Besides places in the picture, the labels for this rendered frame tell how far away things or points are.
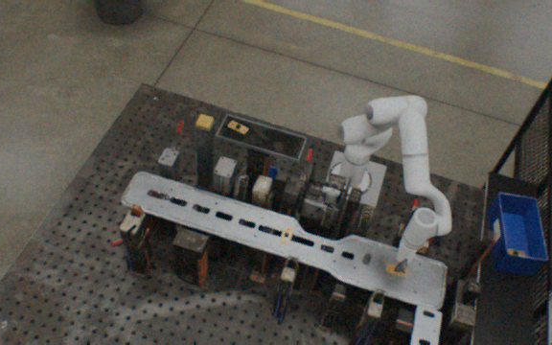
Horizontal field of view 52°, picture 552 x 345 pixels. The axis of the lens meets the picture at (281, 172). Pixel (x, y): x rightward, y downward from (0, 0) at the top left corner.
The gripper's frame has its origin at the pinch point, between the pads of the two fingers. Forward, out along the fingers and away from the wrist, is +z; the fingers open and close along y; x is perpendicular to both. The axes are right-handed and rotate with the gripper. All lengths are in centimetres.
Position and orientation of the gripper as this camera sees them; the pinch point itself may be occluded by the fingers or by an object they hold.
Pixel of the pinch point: (401, 260)
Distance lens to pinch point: 231.5
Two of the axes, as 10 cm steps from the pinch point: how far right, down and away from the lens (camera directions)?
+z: -1.1, 5.9, 8.0
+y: -2.9, 7.5, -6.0
